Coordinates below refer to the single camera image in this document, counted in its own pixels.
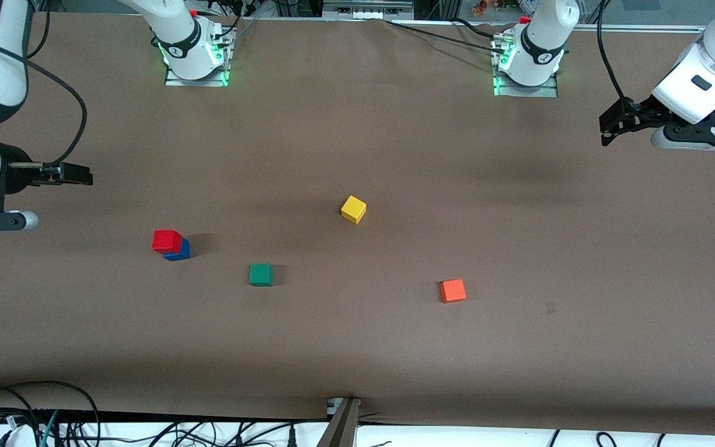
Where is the red wooden block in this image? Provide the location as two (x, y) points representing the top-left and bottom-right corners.
(151, 229), (184, 256)

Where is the blue wooden block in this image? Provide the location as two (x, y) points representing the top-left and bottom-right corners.
(163, 238), (192, 263)

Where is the orange wooden block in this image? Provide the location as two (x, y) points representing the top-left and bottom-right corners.
(439, 279), (467, 304)

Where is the yellow wooden block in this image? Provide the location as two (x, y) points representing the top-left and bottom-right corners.
(340, 195), (367, 225)

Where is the brown table cover sheet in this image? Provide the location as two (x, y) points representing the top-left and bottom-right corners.
(0, 11), (715, 435)

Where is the grey metal beam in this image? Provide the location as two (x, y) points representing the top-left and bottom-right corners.
(317, 397), (362, 447)

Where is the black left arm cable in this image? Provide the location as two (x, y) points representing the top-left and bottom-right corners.
(596, 0), (636, 107)

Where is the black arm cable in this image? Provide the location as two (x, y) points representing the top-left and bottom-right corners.
(596, 0), (636, 107)
(0, 0), (89, 169)

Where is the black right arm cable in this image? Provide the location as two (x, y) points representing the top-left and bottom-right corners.
(0, 0), (89, 169)

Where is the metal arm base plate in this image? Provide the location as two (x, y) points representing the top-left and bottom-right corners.
(164, 26), (235, 88)
(492, 36), (560, 98)

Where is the aluminium edge rail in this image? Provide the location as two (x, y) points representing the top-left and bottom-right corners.
(572, 23), (706, 33)

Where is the black base cable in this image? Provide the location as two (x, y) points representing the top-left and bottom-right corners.
(387, 20), (502, 50)
(454, 17), (508, 40)

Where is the black looping cable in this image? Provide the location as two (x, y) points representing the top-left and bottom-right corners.
(0, 381), (101, 447)

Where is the green cable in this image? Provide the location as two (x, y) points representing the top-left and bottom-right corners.
(39, 410), (60, 447)

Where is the aluminium frame beam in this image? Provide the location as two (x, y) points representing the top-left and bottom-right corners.
(323, 0), (415, 20)

